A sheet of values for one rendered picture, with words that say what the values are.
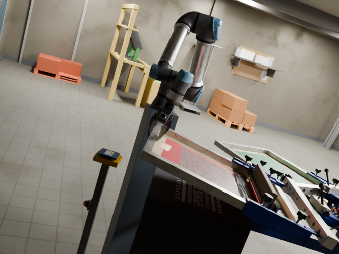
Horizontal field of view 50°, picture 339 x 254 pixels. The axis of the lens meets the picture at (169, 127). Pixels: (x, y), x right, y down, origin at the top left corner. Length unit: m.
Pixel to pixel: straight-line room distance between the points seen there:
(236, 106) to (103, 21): 3.93
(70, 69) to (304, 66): 6.70
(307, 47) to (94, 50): 6.11
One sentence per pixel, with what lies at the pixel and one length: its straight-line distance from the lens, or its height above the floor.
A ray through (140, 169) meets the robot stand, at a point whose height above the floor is 0.81.
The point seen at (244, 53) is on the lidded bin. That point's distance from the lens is 10.05.
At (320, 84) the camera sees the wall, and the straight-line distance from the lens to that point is 12.03.
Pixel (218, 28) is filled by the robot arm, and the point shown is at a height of 1.75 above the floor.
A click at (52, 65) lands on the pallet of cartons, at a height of 0.29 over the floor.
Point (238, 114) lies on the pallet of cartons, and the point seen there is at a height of 0.39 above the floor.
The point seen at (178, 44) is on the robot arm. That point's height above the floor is 1.61.
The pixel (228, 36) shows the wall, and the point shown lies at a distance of 10.33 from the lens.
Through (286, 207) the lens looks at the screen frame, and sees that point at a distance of 1.89.
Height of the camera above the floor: 1.63
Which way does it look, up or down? 13 degrees down
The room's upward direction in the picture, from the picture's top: 18 degrees clockwise
